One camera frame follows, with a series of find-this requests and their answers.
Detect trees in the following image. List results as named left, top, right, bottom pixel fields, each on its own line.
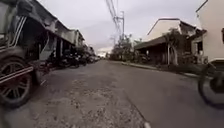
left=109, top=34, right=138, bottom=63

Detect row of buildings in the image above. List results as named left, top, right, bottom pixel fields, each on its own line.
left=19, top=0, right=101, bottom=65

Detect overhead wires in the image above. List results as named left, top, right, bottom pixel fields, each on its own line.
left=104, top=0, right=125, bottom=38

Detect utility pole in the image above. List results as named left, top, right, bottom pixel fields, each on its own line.
left=114, top=10, right=126, bottom=42

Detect grey asphalt road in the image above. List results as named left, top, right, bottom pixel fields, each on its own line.
left=0, top=59, right=224, bottom=128

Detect row of parked motorcycles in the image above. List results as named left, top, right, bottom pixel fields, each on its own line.
left=46, top=49, right=101, bottom=70

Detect kerb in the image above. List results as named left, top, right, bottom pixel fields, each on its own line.
left=120, top=61, right=202, bottom=79

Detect grey motor tricycle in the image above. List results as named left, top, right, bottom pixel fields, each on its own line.
left=0, top=0, right=52, bottom=110

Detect beige gabled house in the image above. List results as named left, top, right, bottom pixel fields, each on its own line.
left=133, top=17, right=206, bottom=66

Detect white building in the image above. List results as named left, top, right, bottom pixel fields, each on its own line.
left=194, top=0, right=224, bottom=65

